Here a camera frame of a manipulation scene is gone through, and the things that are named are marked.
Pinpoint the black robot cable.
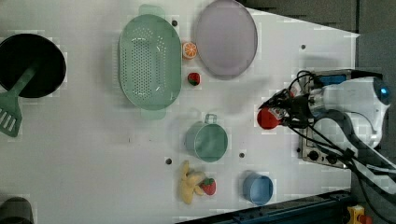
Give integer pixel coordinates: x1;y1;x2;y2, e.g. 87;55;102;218
288;70;396;224

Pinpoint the green oval colander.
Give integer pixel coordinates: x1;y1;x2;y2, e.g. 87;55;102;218
119;4;182;120

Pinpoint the small red strawberry toy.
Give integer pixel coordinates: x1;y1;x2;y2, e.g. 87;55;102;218
188;73;201;86

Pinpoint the green slotted spatula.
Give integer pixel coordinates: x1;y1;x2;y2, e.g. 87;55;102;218
0;68;35;137

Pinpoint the green mug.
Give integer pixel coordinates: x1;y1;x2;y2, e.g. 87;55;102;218
185;114;228;162

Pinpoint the blue cup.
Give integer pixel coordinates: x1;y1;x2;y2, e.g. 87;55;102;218
242;173;274;206

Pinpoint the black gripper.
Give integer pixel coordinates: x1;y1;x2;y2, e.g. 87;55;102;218
259;89;312;126

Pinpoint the orange slice toy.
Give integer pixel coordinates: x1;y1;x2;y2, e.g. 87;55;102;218
182;42;198;60

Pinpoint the yellow plush banana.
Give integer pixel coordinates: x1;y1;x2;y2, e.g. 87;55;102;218
179;161;206;204

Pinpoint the blue aluminium frame rail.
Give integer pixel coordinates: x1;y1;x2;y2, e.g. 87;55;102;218
177;190;357;224

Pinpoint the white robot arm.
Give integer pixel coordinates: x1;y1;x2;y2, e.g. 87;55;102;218
258;77;395;196

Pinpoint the grey round object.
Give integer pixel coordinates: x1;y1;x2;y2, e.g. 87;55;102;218
0;197;35;224

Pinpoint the large red strawberry toy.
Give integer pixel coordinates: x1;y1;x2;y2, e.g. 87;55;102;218
200;178;217;196

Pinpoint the yellow red emergency button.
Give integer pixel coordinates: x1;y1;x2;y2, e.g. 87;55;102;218
347;205;373;224

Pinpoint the lilac round plate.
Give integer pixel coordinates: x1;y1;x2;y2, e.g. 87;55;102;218
195;0;258;77

